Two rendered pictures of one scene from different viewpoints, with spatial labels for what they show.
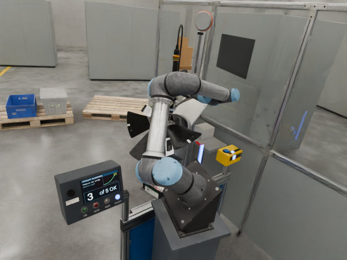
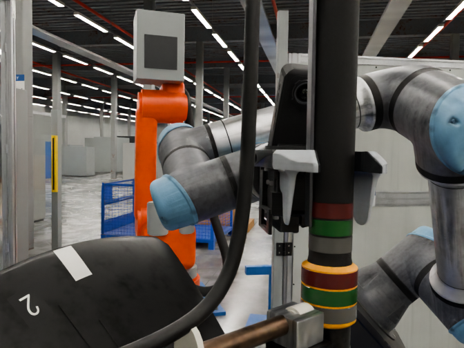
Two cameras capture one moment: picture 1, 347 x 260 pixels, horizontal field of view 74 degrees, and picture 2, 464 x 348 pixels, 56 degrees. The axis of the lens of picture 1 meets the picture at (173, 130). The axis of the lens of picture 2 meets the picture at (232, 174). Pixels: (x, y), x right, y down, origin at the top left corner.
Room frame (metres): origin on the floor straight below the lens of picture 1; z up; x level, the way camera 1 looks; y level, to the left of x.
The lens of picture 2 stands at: (1.84, 0.16, 1.51)
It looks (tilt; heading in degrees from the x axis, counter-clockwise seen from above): 3 degrees down; 213
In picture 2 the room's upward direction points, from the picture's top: 1 degrees clockwise
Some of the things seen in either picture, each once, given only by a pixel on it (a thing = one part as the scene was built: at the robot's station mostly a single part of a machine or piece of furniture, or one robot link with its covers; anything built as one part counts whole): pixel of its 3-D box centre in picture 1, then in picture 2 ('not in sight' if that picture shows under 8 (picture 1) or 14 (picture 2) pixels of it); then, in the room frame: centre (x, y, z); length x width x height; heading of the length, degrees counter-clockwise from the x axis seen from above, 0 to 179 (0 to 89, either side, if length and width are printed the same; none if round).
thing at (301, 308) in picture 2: not in sight; (299, 318); (1.55, 0.03, 1.39); 0.02 x 0.02 x 0.02; 75
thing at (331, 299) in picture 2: not in sight; (329, 290); (1.52, 0.04, 1.40); 0.04 x 0.04 x 0.01
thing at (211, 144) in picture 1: (204, 140); not in sight; (1.96, -0.31, 0.85); 0.36 x 0.24 x 0.03; 40
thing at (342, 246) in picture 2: not in sight; (330, 242); (1.52, 0.04, 1.44); 0.03 x 0.03 x 0.01
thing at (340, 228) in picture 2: not in sight; (330, 225); (1.52, 0.04, 1.45); 0.03 x 0.03 x 0.01
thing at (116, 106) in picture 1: (119, 108); not in sight; (4.46, 1.19, 0.07); 1.20 x 1.00 x 0.15; 97
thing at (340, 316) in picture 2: not in sight; (328, 306); (1.52, 0.04, 1.39); 0.04 x 0.04 x 0.01
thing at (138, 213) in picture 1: (184, 196); not in sight; (1.18, -0.12, 0.82); 0.90 x 0.04 x 0.08; 130
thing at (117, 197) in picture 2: not in sight; (141, 208); (-3.48, -5.20, 0.49); 1.27 x 0.88 x 0.98; 23
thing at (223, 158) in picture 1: (229, 156); not in sight; (1.43, -0.42, 1.02); 0.16 x 0.10 x 0.11; 130
